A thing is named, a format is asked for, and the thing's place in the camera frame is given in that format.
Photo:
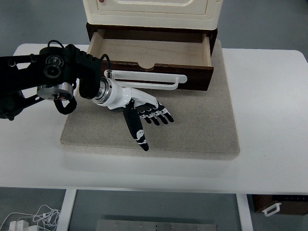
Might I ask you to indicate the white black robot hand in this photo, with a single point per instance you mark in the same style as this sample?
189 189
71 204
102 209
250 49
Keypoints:
120 96

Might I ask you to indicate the dark wooden drawer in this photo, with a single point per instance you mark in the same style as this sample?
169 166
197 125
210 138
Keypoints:
154 51

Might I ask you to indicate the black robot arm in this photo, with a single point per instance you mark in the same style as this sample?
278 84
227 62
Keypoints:
81 65

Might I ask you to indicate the cream cabinet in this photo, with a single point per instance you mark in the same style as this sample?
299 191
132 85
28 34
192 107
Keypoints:
154 19

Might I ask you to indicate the grey thick mat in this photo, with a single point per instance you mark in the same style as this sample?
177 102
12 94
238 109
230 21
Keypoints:
187 125

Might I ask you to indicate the white table leg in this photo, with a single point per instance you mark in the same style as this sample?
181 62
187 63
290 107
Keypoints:
244 214
66 211

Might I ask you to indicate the white charger adapter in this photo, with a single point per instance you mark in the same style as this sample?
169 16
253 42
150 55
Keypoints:
18 225

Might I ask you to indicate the brown wooden box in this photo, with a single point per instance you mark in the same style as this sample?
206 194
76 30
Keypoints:
291 205

